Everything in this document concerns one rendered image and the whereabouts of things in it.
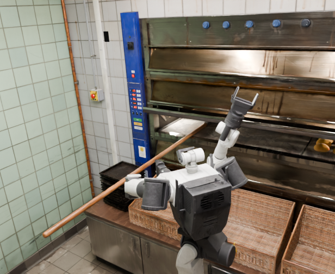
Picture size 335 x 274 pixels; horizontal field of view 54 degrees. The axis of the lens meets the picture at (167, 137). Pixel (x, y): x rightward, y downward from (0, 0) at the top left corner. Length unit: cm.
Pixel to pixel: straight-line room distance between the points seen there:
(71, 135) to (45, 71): 67
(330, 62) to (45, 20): 224
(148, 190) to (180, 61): 125
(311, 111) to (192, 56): 90
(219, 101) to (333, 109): 75
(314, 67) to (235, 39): 53
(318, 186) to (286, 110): 56
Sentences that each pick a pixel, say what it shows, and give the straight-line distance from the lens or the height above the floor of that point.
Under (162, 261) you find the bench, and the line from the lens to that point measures 269.
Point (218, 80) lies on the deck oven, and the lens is 242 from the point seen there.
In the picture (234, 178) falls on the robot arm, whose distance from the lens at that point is 173.
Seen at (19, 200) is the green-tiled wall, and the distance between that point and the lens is 319.
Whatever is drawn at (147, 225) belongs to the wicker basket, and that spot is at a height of 61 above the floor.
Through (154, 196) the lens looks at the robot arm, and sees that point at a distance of 156.
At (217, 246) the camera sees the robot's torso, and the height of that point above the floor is 103.
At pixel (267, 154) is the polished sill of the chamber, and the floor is 116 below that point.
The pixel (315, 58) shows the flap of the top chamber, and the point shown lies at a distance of 221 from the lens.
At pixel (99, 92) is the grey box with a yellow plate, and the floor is 149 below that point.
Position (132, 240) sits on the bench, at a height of 46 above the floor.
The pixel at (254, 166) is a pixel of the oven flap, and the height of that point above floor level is 104.
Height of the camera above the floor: 217
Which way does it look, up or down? 21 degrees down
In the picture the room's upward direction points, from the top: 3 degrees counter-clockwise
